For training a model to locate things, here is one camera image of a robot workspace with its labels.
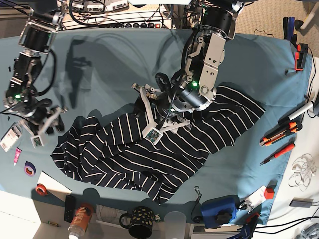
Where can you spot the translucent plastic cup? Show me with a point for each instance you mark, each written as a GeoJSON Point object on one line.
{"type": "Point", "coordinates": [175, 225]}

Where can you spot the white paper sheet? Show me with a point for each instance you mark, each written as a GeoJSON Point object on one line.
{"type": "Point", "coordinates": [52, 185]}

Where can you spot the pink glue tube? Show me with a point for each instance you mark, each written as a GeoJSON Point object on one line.
{"type": "Point", "coordinates": [17, 155]}

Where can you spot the black remote control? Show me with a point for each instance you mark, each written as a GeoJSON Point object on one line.
{"type": "Point", "coordinates": [69, 207]}

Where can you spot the navy white striped t-shirt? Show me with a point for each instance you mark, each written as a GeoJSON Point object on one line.
{"type": "Point", "coordinates": [117, 156]}

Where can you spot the orange drink can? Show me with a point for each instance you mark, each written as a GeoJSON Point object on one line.
{"type": "Point", "coordinates": [80, 221]}

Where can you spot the orange tape roll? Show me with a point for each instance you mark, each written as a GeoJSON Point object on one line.
{"type": "Point", "coordinates": [41, 190]}

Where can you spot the teal table cloth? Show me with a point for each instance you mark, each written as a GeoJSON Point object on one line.
{"type": "Point", "coordinates": [95, 70]}

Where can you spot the grey flat device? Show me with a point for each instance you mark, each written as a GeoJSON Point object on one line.
{"type": "Point", "coordinates": [300, 203]}

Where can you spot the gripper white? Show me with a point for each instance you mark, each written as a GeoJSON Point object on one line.
{"type": "Point", "coordinates": [44, 123]}
{"type": "Point", "coordinates": [150, 132]}

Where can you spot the white card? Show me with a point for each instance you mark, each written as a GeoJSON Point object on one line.
{"type": "Point", "coordinates": [256, 198]}

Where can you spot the red black clamp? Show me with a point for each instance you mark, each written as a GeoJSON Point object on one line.
{"type": "Point", "coordinates": [300, 56]}

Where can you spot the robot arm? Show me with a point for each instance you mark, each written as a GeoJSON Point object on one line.
{"type": "Point", "coordinates": [22, 99]}
{"type": "Point", "coordinates": [192, 88]}

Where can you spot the orange black utility knife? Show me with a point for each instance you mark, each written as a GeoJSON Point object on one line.
{"type": "Point", "coordinates": [280, 133]}

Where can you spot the clear plastic blister pack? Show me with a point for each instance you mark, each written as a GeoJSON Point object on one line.
{"type": "Point", "coordinates": [11, 137]}

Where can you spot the black white marker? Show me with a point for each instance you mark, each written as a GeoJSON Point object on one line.
{"type": "Point", "coordinates": [296, 113]}

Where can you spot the small red cube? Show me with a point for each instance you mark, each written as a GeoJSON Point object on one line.
{"type": "Point", "coordinates": [269, 193]}

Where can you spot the black mug gold leaves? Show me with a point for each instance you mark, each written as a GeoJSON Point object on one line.
{"type": "Point", "coordinates": [139, 222]}

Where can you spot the blue box with knob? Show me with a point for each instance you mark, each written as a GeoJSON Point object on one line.
{"type": "Point", "coordinates": [219, 212]}

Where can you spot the power strip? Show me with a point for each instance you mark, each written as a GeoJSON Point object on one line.
{"type": "Point", "coordinates": [138, 24]}

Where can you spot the orange handled screwdriver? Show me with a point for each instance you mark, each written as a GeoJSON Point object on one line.
{"type": "Point", "coordinates": [278, 154]}

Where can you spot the purple tape roll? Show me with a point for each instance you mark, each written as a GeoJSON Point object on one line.
{"type": "Point", "coordinates": [29, 169]}

